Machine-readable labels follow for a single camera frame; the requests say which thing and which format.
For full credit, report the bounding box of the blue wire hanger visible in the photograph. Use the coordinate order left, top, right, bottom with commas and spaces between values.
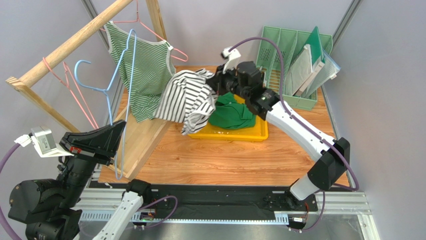
73, 28, 138, 181

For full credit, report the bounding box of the pink wire hanger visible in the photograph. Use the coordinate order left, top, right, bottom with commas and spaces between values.
113, 0, 167, 42
42, 57, 99, 130

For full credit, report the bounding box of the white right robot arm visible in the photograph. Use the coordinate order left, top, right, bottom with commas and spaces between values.
206, 61, 350, 201

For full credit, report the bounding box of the green white striped tank top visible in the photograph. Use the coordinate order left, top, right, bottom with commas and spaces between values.
104, 21, 176, 123

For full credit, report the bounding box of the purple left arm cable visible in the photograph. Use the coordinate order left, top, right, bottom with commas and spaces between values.
0, 143, 178, 240

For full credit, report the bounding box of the yellow plastic tray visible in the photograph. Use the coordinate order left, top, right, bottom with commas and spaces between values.
189, 94, 269, 142

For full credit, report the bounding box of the white mesh document pouch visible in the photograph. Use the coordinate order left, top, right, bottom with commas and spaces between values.
284, 44, 313, 96

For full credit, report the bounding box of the black white striped tank top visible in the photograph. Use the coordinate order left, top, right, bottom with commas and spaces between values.
154, 68, 218, 135

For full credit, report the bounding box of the wooden clothes rack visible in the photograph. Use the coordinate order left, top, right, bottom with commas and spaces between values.
6, 0, 170, 179

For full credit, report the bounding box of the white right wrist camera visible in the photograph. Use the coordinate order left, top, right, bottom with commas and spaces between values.
221, 46, 241, 74

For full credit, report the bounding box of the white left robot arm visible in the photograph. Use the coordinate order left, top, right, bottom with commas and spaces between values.
8, 120, 126, 240

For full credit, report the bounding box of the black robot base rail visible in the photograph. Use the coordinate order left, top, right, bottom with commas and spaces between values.
147, 184, 320, 222

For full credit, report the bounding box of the green plastic file organizer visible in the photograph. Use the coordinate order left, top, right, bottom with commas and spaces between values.
255, 26, 319, 111

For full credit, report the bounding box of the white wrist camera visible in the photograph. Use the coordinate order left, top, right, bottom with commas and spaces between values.
14, 126, 74, 158
221, 46, 241, 74

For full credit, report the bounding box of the clear mesh zip pouch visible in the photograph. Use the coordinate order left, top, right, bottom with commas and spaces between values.
301, 51, 341, 98

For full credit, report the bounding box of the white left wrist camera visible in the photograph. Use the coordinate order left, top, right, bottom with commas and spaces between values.
14, 126, 74, 158

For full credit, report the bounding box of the green cover book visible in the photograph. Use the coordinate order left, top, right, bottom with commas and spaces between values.
293, 26, 325, 97

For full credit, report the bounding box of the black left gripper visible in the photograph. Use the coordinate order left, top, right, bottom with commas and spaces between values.
57, 118, 127, 207

